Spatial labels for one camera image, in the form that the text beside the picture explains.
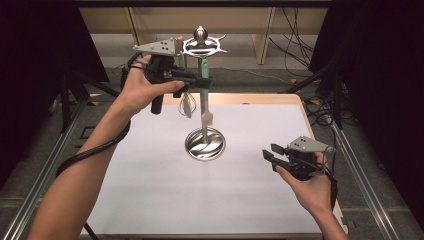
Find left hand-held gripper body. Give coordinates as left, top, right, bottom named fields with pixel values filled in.
left=133, top=37, right=183, bottom=115

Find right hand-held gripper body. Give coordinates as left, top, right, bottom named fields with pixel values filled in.
left=278, top=135, right=335, bottom=182

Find mint and cream slotted turner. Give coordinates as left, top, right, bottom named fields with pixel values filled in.
left=199, top=57, right=214, bottom=134

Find mint and cream spatula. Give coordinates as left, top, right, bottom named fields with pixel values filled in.
left=178, top=53, right=195, bottom=120

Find stainless steel utensil stand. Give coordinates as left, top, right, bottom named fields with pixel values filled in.
left=181, top=25, right=229, bottom=162

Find person's right hand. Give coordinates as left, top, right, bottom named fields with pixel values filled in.
left=274, top=152, right=335, bottom=218

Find person's left hand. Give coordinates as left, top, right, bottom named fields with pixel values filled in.
left=114, top=54, right=186, bottom=118

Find black metal stand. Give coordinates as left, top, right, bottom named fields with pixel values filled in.
left=59, top=71, right=123, bottom=134
left=279, top=64, right=346, bottom=129

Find white paper sheet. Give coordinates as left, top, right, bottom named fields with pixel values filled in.
left=80, top=103, right=344, bottom=235

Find black curtain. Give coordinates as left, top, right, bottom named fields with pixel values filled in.
left=0, top=0, right=109, bottom=188
left=308, top=0, right=424, bottom=228

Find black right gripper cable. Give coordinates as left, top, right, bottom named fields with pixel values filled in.
left=324, top=166, right=339, bottom=214

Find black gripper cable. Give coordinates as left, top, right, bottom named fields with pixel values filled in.
left=54, top=53, right=149, bottom=240
left=324, top=166, right=339, bottom=214

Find black floor cables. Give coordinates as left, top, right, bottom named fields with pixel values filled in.
left=304, top=94, right=336, bottom=127

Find white floor cable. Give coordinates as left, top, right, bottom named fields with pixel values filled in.
left=213, top=67, right=291, bottom=86

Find wooden furniture frame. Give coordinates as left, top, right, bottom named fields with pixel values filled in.
left=78, top=6, right=329, bottom=66

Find aluminium floor rail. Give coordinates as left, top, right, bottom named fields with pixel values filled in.
left=329, top=119, right=401, bottom=240
left=0, top=99, right=88, bottom=240

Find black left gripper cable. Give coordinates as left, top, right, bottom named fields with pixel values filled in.
left=54, top=53, right=149, bottom=240

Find hanging black cables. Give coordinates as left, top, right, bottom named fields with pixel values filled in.
left=268, top=7, right=321, bottom=69

